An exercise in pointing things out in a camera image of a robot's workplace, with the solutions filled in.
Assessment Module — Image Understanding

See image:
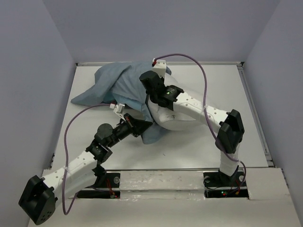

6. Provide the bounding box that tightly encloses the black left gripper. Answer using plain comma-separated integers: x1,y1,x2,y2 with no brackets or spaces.
107,113,152,148

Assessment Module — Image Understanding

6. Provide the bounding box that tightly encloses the blue-grey fabric pillowcase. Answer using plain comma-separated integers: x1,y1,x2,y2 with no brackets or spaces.
71,61,168,145

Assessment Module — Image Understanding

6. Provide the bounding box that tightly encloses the white pillow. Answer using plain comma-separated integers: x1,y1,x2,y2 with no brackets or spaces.
145,73,209,132

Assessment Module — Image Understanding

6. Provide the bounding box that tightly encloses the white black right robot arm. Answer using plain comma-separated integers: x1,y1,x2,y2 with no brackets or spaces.
139,70,245,187

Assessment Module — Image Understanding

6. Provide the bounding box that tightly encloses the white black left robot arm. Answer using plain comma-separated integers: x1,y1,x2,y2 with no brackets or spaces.
18,114,152,225

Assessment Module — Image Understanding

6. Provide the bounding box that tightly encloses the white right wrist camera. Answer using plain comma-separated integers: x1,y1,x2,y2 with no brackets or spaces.
152,59,167,78

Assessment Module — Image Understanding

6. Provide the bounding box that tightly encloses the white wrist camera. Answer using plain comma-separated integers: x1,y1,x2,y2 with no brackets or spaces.
109,103,125,121
152,59,167,78

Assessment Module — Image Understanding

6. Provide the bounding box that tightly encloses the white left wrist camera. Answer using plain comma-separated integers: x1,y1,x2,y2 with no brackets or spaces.
109,103,125,121

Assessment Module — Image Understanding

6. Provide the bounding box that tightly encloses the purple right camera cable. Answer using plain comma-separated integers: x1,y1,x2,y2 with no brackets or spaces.
153,53,247,190

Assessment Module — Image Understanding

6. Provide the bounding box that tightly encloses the aluminium front table rail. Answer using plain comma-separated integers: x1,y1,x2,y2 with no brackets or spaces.
106,168,219,172

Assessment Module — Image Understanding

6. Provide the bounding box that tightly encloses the aluminium table rail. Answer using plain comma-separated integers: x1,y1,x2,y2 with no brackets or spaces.
106,168,219,172
237,62,276,167
76,61,244,66

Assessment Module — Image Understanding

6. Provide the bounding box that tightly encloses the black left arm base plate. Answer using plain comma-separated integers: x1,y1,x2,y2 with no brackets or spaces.
77,172,121,199

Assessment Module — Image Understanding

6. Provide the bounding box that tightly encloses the aluminium back table rail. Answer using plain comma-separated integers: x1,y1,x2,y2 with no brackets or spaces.
76,61,244,66

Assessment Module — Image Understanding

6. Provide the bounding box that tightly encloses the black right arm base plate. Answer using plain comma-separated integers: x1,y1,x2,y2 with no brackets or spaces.
203,171,249,199

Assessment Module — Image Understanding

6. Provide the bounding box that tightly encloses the aluminium right table rail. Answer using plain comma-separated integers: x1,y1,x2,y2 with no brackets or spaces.
237,62,276,167

